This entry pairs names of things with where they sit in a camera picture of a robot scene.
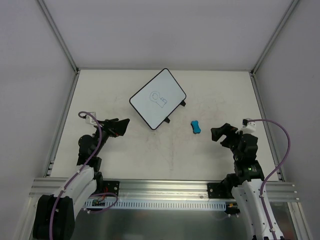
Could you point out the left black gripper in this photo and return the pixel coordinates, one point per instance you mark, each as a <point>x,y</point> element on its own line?
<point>110,127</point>

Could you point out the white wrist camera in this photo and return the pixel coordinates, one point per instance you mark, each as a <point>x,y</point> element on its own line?
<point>90,118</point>
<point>248,126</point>

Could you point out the aluminium front rail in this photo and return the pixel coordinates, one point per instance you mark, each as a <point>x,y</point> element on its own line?
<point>194,190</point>

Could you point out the white slotted cable duct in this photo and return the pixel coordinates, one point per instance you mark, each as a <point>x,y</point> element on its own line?
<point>202,205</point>

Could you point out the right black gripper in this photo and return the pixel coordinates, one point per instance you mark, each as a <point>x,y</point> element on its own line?
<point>229,138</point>

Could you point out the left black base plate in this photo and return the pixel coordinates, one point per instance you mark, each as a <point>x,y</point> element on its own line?
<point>111,186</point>

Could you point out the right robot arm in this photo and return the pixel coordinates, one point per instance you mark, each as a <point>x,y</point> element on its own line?
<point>247,185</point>

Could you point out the aluminium frame post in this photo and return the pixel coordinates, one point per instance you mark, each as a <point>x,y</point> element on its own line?
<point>283,21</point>
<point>48,16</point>

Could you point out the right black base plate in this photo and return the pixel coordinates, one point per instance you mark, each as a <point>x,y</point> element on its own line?
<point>219,191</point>

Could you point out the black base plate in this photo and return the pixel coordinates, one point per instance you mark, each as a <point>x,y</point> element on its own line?
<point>111,186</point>
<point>219,191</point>

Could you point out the left aluminium frame post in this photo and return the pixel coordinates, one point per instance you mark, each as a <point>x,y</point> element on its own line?
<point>48,16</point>

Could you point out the blue bone-shaped eraser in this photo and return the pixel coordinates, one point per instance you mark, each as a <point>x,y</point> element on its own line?
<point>195,127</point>

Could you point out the right aluminium frame post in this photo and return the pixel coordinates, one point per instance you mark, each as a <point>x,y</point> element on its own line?
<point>283,21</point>

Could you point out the white whiteboard black frame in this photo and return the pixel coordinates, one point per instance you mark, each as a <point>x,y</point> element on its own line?
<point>158,98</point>

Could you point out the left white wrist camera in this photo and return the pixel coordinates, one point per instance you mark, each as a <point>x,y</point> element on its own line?
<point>90,118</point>

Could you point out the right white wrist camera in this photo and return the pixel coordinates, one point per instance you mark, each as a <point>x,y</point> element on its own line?
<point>248,126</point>

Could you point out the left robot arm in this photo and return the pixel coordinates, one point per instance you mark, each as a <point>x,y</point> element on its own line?
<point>56,213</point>

